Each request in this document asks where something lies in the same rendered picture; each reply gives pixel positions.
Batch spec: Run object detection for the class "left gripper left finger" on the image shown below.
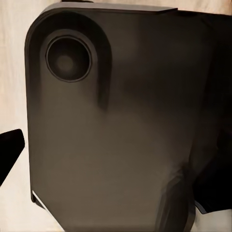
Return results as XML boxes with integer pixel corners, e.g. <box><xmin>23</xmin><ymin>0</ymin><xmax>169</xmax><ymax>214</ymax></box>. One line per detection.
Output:
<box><xmin>0</xmin><ymin>129</ymin><xmax>25</xmax><ymax>187</ymax></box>

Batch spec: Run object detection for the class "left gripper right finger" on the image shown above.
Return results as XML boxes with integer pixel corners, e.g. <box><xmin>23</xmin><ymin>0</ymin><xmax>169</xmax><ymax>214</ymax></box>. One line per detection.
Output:
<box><xmin>217</xmin><ymin>128</ymin><xmax>232</xmax><ymax>167</ymax></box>

